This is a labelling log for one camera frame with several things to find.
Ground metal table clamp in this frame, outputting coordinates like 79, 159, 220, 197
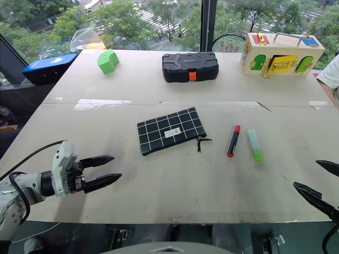
112, 228, 132, 242
262, 234, 286, 254

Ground wooden lock box colourful doors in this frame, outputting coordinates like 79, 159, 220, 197
239, 32, 326, 80

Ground black badminton racket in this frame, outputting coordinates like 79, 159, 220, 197
211, 33, 247, 52

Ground green highlighter pen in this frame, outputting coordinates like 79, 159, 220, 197
246, 129, 265, 163

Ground black grid pencil pouch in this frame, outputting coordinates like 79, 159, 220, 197
137, 106, 213, 157

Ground grey robot torso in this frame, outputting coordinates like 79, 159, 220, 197
102, 240, 222, 254

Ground clear plastic bag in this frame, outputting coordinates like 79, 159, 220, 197
69, 26, 104, 52

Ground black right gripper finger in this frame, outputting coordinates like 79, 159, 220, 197
316, 159, 339, 177
292, 182, 339, 216

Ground green foam block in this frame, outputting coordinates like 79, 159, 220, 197
97, 49, 120, 75

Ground person's white shirt sleeve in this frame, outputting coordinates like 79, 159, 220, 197
316, 52, 339, 90

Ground red black marker pen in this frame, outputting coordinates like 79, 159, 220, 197
227, 124, 242, 158

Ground black window frame post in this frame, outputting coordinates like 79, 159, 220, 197
200, 0, 218, 52

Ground black tool case orange latch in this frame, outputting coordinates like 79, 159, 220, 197
162, 51, 220, 83

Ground clear tape strip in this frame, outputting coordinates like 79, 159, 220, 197
73, 98, 132, 111
308, 100, 335, 111

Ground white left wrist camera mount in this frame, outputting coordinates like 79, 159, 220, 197
51, 140, 81, 198

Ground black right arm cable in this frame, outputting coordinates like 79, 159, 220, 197
321, 223, 339, 252

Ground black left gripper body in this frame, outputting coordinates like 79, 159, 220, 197
65, 159, 87, 196

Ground blue box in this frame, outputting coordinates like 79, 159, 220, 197
21, 53, 79, 86

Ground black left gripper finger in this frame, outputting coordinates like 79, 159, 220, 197
83, 173, 123, 194
80, 155, 115, 169

